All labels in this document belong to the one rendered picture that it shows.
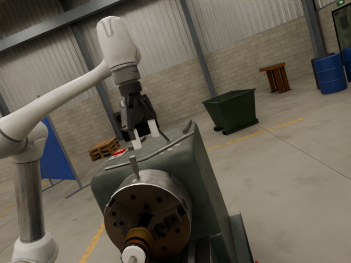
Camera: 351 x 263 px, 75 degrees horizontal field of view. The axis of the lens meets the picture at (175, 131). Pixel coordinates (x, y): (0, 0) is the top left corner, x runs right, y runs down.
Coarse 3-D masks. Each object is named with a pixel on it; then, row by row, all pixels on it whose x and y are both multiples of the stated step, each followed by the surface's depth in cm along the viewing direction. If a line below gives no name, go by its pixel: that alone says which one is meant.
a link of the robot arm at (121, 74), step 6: (120, 66) 73; (126, 66) 73; (132, 66) 74; (114, 72) 74; (120, 72) 73; (126, 72) 73; (132, 72) 74; (138, 72) 77; (114, 78) 75; (120, 78) 74; (126, 78) 74; (132, 78) 74; (138, 78) 77; (120, 84) 76
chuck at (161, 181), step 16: (144, 176) 83; (160, 176) 84; (128, 192) 79; (144, 192) 78; (160, 192) 78; (176, 192) 80; (144, 208) 80; (160, 208) 79; (112, 224) 83; (144, 224) 88; (176, 224) 80; (112, 240) 84; (160, 240) 82; (176, 240) 81; (160, 256) 84
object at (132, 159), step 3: (132, 156) 81; (132, 159) 80; (135, 159) 80; (132, 162) 80; (135, 162) 80; (132, 165) 80; (135, 165) 80; (132, 168) 81; (135, 168) 80; (135, 171) 81; (138, 171) 81; (135, 174) 81; (138, 174) 82; (138, 177) 82
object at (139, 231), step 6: (138, 228) 72; (144, 228) 75; (132, 234) 70; (138, 234) 70; (144, 234) 70; (150, 234) 72; (126, 240) 70; (132, 240) 68; (138, 240) 68; (144, 240) 69; (150, 240) 71; (126, 246) 67; (138, 246) 66; (144, 246) 67; (150, 246) 70; (144, 252) 67
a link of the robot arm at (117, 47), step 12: (108, 24) 71; (120, 24) 72; (108, 36) 71; (120, 36) 71; (108, 48) 71; (120, 48) 71; (132, 48) 75; (108, 60) 73; (120, 60) 72; (132, 60) 74
